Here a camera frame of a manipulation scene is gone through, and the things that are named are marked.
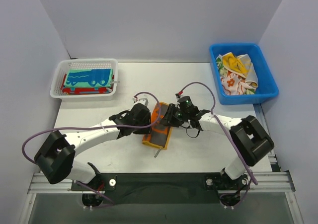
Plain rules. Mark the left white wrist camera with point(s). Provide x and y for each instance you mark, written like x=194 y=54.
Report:
x=143 y=101

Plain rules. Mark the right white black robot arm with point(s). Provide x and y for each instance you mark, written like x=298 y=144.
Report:
x=248 y=137

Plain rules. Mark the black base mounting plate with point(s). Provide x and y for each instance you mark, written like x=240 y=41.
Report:
x=163 y=188

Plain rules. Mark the grey orange-edged towel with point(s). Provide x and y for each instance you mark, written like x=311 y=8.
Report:
x=159 y=136

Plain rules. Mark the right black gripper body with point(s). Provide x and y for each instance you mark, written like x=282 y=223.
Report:
x=170 y=115

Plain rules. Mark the white patterned towel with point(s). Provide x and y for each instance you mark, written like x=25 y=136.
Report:
x=234 y=84

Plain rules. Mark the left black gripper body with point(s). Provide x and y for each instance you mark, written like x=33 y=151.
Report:
x=145 y=119

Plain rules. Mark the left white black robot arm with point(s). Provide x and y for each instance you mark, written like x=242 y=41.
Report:
x=56 y=157

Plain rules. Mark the blue plastic bin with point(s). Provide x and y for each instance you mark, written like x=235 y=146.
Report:
x=267 y=86

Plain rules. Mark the white perforated plastic basket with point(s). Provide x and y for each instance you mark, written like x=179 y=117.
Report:
x=87 y=63

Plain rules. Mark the red blue tiger towel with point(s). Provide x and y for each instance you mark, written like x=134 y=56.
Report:
x=85 y=90

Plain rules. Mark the green teal towel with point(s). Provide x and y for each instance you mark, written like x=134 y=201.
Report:
x=89 y=78

